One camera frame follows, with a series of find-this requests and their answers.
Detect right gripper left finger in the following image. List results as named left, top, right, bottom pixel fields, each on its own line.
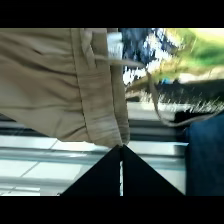
left=60, top=144, right=122, bottom=197

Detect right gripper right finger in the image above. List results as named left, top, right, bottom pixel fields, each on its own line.
left=122, top=144, right=185, bottom=197

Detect tan pants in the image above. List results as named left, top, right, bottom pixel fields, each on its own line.
left=0, top=27, right=224, bottom=149

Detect blue jeans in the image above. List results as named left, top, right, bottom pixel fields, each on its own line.
left=183, top=112, right=224, bottom=197

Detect silver frame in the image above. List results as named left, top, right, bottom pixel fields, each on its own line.
left=0, top=99, right=189, bottom=197

